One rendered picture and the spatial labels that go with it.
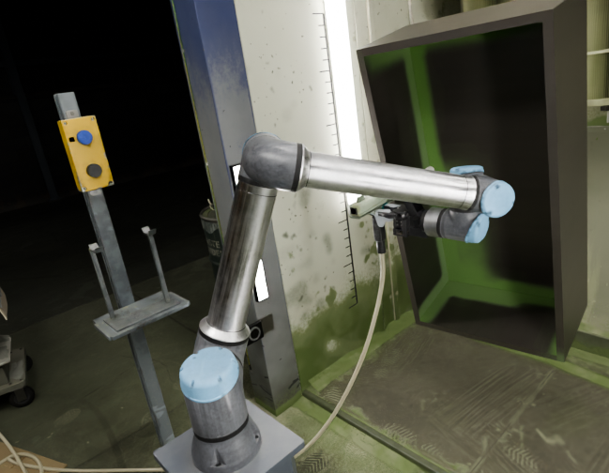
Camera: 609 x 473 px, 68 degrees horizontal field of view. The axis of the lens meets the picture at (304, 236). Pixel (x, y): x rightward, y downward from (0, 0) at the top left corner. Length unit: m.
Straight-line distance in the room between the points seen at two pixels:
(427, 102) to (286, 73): 0.63
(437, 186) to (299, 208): 1.14
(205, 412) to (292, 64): 1.51
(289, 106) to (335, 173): 1.09
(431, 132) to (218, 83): 0.89
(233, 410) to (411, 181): 0.72
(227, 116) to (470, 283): 1.37
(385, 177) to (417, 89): 0.94
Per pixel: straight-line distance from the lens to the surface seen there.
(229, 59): 1.96
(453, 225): 1.36
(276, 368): 2.32
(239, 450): 1.30
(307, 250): 2.25
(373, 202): 1.48
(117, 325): 1.87
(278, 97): 2.09
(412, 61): 1.96
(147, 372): 2.19
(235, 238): 1.22
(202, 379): 1.19
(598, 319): 2.74
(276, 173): 1.04
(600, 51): 2.59
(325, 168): 1.06
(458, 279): 2.35
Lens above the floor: 1.55
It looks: 18 degrees down
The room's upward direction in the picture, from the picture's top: 9 degrees counter-clockwise
